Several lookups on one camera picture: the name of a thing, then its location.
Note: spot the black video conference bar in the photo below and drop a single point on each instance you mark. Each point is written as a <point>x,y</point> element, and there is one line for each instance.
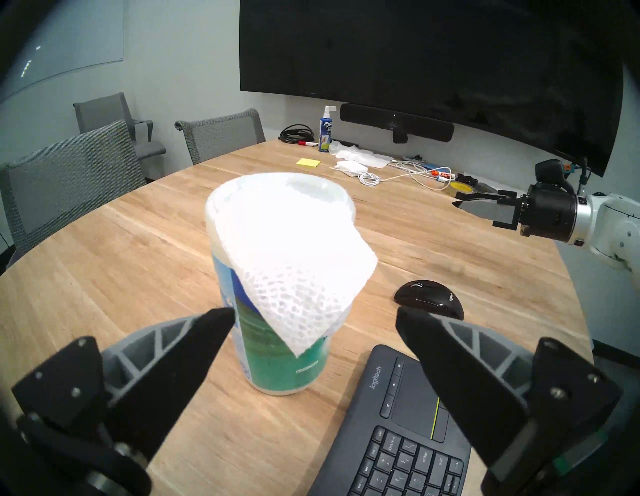
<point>400,122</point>

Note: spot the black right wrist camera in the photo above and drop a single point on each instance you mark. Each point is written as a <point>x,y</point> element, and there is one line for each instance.
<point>550,172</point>

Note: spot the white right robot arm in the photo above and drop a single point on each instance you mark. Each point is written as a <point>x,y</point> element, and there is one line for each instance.
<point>610,225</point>

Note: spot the white disinfecting wipe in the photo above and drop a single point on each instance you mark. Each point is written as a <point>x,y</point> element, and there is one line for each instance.
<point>290,250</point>

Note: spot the glass wall whiteboard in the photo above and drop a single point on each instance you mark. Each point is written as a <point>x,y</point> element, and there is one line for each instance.
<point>60,40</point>

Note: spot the large black TV screen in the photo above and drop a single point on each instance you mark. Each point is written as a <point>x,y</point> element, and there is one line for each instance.
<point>425,55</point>

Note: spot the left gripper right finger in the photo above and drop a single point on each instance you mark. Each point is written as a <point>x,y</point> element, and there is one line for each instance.
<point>470,385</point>

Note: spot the orange capped marker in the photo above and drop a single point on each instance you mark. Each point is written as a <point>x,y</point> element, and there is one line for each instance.
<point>441,174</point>

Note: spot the yellow sticky note pad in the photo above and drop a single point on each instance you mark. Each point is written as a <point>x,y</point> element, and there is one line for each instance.
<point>308,162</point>

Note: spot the grey mesh office chair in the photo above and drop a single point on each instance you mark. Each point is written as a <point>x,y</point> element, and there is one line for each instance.
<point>225,135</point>
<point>65,185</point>

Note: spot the blue whiteboard cleaner spray bottle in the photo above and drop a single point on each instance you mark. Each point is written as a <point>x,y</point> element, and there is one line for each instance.
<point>326,132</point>

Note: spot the grey office chair with armrests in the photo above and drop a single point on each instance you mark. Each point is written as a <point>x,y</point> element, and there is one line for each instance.
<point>107,112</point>

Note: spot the black Logitech keyboard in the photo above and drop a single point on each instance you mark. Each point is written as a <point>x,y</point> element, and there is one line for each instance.
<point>400,450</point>

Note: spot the blue flat packet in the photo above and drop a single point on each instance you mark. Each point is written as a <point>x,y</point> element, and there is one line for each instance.
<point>434,166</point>

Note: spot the black Logitech mouse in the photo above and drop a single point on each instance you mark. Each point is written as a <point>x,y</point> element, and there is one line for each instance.
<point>427,297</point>

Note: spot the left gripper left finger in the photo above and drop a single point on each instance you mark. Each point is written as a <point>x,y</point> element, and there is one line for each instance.
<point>165,370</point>

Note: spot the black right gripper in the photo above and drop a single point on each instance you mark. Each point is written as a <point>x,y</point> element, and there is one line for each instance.
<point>547,215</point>

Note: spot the crumpled white tissue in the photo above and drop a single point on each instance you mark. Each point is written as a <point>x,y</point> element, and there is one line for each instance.
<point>360,155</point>

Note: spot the white power adapter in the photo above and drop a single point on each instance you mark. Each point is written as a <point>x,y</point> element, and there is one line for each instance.
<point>351,168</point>

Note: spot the disinfecting wipes canister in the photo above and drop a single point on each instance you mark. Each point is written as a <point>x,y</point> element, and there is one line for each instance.
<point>280,365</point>

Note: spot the yellow tape roll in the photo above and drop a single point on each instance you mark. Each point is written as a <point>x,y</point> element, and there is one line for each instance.
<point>462,189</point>

